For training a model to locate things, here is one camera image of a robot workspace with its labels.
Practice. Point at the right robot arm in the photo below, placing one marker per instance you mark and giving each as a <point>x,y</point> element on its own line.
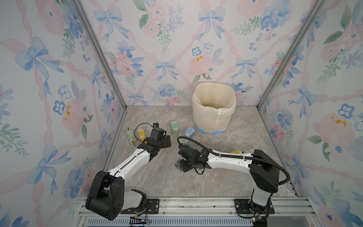
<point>266,173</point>

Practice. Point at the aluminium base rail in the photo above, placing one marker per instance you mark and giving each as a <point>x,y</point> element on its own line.
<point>208,212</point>

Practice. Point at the aluminium corner post right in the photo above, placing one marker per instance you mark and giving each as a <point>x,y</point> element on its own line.
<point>302,32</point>

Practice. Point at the aluminium corner post left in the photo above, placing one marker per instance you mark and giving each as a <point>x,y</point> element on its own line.
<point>80,11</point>

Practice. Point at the aluminium corner post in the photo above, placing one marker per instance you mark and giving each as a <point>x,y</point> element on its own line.
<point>80,11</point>
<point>302,32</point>

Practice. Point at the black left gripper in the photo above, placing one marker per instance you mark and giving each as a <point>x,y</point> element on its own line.
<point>166,143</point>

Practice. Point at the pale green pencil sharpener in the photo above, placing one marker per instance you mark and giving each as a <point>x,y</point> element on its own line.
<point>131,138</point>

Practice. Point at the cream waste bin with liner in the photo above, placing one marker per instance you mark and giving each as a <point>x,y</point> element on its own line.
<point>213,105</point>

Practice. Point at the blue pencil sharpener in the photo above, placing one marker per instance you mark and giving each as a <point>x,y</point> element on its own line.
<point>190,132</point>

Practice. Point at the yellow pencil sharpener front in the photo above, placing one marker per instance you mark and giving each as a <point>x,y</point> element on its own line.
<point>141,134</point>

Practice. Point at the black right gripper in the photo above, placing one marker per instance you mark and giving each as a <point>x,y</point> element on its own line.
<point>183,167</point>

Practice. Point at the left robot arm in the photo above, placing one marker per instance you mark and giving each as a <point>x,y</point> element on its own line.
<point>107,196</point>

